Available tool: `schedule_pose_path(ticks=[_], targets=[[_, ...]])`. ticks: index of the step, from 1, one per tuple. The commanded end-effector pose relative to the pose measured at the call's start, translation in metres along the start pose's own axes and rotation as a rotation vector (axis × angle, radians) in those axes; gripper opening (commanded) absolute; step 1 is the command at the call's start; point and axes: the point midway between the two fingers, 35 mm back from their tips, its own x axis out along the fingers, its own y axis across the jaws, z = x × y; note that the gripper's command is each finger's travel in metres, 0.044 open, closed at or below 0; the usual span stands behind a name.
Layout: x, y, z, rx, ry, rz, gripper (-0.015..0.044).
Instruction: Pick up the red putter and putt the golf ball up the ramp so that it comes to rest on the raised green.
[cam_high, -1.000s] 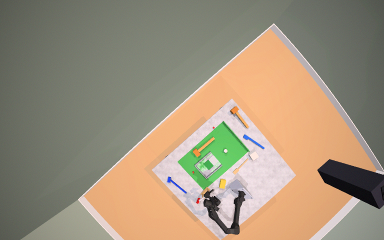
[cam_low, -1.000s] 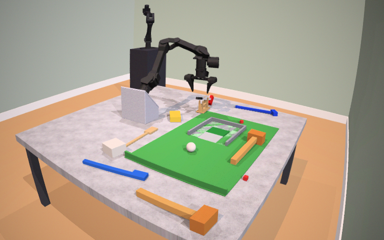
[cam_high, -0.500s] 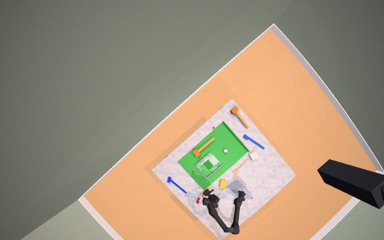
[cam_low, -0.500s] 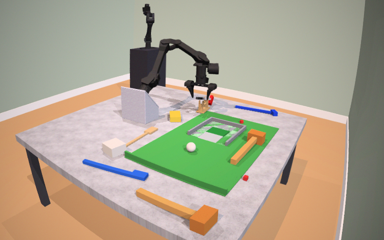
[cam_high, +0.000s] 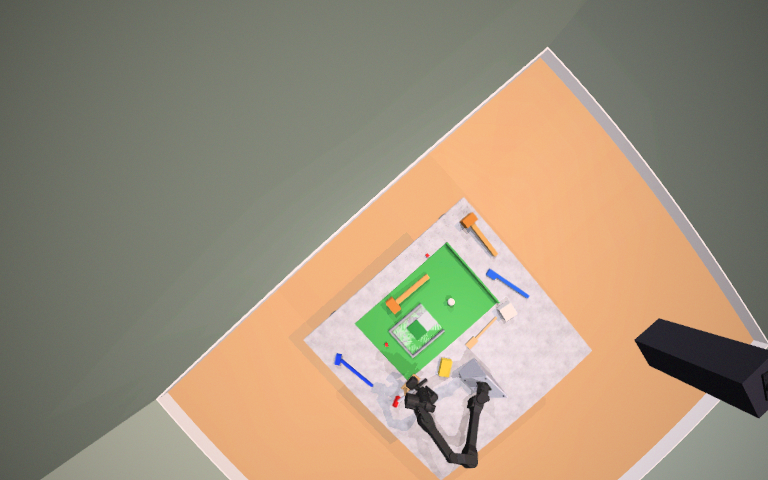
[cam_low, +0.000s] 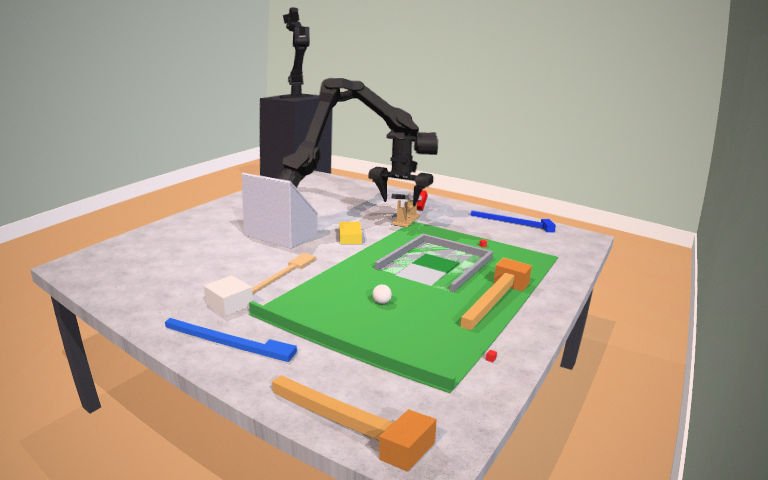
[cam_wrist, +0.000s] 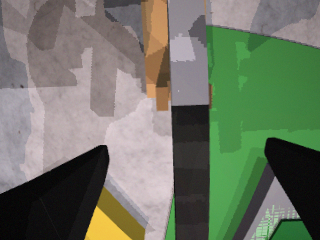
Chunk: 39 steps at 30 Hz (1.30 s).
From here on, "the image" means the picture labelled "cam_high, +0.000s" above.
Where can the green flat mat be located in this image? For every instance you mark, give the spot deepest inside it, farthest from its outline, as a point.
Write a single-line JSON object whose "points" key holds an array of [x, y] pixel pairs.
{"points": [[449, 278]]}

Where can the orange putter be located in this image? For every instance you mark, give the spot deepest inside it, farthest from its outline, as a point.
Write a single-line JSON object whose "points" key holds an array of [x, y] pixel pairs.
{"points": [[394, 304], [469, 221]]}

